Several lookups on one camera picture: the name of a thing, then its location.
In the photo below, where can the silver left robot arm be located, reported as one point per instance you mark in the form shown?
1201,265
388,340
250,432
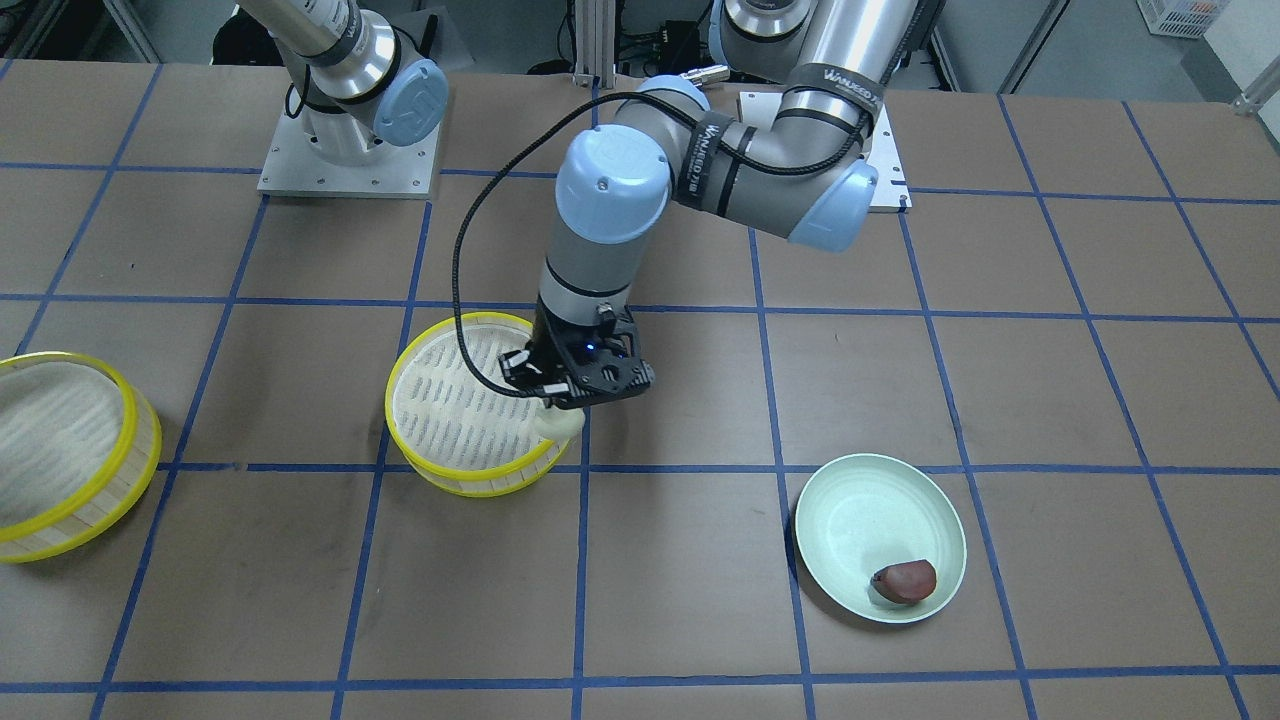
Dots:
803,177

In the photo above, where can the white rectangular bun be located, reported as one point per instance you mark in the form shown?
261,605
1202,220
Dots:
557,424

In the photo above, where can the yellow steamer basket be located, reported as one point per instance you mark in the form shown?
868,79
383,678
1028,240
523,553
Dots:
456,433
79,447

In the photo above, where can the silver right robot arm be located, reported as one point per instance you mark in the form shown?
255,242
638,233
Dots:
363,91

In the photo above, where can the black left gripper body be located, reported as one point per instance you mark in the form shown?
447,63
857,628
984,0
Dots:
551,339

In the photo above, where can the brown half-round bun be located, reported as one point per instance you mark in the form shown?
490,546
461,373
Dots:
906,583

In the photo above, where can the mint green plate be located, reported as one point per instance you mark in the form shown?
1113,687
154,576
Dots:
861,514

